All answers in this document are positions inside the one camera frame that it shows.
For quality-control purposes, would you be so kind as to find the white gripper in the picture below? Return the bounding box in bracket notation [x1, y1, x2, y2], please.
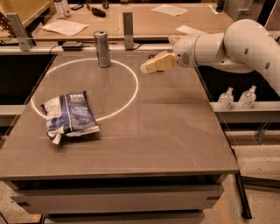
[140, 35, 198, 74]

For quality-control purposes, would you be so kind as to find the silver redbull can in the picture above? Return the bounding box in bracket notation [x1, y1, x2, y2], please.
[94, 31, 111, 67]

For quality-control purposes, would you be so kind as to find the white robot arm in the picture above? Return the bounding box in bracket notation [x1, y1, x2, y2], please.
[141, 19, 280, 95]

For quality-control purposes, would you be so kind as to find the white spray can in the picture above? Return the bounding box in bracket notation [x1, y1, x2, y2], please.
[53, 0, 71, 19]

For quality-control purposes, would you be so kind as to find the blue chip bag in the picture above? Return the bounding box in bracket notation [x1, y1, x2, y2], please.
[41, 91, 100, 144]

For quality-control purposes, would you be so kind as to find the white paper sheet right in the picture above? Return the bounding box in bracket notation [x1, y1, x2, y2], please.
[176, 25, 206, 35]

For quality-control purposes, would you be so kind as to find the white paper sheet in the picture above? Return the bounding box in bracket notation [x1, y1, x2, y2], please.
[152, 4, 188, 17]
[43, 19, 88, 37]
[176, 25, 206, 35]

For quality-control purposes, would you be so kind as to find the white paper sheet top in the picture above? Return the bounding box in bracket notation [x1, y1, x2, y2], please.
[152, 4, 188, 17]

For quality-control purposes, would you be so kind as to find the clear sanitizer bottle left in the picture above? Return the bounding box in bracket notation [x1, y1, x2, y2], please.
[217, 87, 234, 110]

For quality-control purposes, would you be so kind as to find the clear sanitizer bottle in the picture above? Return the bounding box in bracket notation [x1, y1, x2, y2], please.
[217, 87, 234, 110]
[238, 86, 256, 109]

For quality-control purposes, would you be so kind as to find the black computer mouse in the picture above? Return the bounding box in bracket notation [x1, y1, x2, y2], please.
[91, 8, 106, 18]

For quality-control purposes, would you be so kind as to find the clear sanitizer bottle right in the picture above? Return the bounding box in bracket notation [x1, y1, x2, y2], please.
[238, 86, 256, 109]

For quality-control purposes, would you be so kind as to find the black power adapter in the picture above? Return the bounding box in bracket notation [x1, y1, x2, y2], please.
[62, 42, 82, 52]

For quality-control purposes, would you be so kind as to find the black phone on desk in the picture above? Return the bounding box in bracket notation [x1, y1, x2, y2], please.
[71, 3, 84, 11]

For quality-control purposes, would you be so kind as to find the white paper sheet left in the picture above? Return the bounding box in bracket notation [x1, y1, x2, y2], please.
[43, 19, 88, 37]

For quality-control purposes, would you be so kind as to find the white drawer front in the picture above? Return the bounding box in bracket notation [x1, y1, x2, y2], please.
[12, 185, 224, 214]

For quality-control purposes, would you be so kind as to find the middle metal bracket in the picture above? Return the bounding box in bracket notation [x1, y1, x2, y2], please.
[122, 12, 134, 50]

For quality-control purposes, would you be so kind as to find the metal bracket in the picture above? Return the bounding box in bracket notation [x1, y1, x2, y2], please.
[234, 9, 249, 21]
[122, 12, 134, 50]
[7, 13, 33, 52]

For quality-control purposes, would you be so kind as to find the right metal bracket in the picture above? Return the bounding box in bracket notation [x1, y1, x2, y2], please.
[234, 9, 249, 21]

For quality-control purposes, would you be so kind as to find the left metal bracket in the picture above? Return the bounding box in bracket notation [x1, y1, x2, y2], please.
[7, 13, 33, 52]

